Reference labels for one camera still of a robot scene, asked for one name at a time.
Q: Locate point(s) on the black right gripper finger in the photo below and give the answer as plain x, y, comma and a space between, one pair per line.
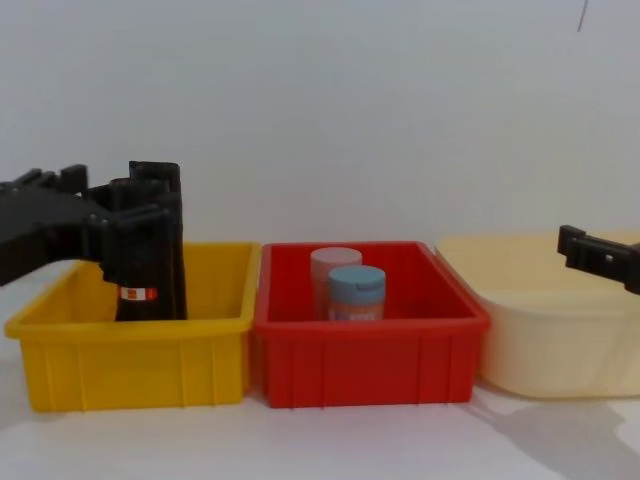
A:
595, 257

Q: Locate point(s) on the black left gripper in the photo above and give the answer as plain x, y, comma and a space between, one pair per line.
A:
40, 225

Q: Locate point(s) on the black bottle with white label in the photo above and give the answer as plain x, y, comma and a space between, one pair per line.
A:
150, 265

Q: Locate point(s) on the cream plastic bin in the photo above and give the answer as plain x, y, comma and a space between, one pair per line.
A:
555, 345

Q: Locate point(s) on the yellow plastic bin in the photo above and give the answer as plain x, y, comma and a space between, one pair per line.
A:
135, 365

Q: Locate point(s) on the jar with pink lid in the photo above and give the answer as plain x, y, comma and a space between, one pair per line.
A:
334, 257

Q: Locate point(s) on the jar with blue lid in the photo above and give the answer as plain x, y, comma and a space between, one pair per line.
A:
356, 287

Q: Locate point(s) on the red plastic bin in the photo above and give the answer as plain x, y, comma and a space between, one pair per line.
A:
370, 365

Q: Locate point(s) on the white table cloth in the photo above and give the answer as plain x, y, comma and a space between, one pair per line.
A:
320, 445

